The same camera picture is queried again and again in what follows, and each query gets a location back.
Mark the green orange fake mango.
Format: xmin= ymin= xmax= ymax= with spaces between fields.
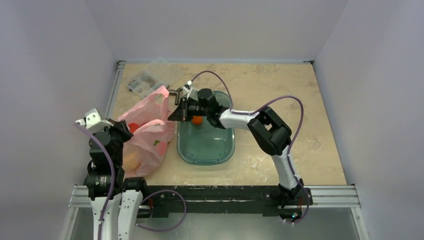
xmin=191 ymin=116 xmax=203 ymax=126

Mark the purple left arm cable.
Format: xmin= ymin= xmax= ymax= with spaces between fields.
xmin=73 ymin=122 xmax=188 ymax=240

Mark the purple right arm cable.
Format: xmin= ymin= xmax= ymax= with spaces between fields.
xmin=190 ymin=70 xmax=311 ymax=226

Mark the teal transparent plastic tray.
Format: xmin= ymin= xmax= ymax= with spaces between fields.
xmin=176 ymin=90 xmax=235 ymax=166

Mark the clear plastic screw organizer box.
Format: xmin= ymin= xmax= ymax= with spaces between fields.
xmin=126 ymin=57 xmax=184 ymax=99

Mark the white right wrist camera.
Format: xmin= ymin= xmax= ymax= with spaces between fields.
xmin=182 ymin=80 xmax=196 ymax=99

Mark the aluminium frame rail left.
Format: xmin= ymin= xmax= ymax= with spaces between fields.
xmin=102 ymin=60 xmax=127 ymax=118

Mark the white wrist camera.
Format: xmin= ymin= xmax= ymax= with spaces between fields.
xmin=182 ymin=80 xmax=196 ymax=99
xmin=75 ymin=108 xmax=114 ymax=133

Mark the pink plastic bag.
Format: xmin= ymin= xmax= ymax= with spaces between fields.
xmin=118 ymin=86 xmax=175 ymax=178

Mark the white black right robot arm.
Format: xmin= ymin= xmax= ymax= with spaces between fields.
xmin=168 ymin=88 xmax=304 ymax=204

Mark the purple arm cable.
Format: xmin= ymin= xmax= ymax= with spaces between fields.
xmin=73 ymin=122 xmax=188 ymax=240
xmin=190 ymin=70 xmax=311 ymax=226

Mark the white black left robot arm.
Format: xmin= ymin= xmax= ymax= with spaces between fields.
xmin=77 ymin=116 xmax=149 ymax=240

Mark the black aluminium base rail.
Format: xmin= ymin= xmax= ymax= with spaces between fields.
xmin=68 ymin=184 xmax=361 ymax=220

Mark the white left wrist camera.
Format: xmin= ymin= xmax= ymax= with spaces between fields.
xmin=75 ymin=108 xmax=114 ymax=133

